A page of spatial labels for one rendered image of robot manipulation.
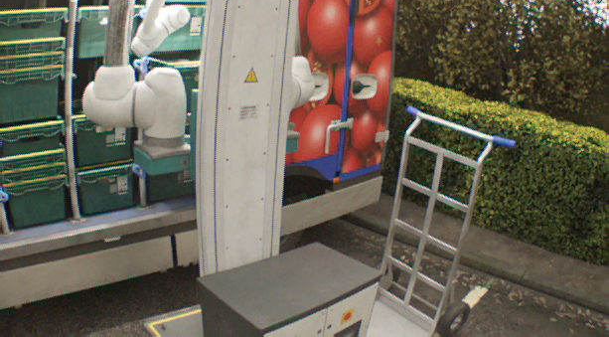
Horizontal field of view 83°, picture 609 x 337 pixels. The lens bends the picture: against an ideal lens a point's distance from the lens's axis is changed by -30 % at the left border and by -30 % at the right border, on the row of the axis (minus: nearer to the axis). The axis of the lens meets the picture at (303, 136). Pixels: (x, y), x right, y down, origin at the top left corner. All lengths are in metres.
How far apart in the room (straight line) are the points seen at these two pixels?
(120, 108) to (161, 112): 0.15
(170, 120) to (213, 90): 0.18
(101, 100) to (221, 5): 0.50
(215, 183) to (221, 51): 0.42
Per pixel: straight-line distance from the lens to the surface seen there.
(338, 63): 3.04
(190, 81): 2.19
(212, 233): 1.59
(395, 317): 2.84
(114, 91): 1.51
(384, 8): 3.42
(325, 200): 3.26
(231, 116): 1.51
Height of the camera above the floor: 1.65
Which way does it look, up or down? 14 degrees down
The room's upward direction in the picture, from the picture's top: 5 degrees clockwise
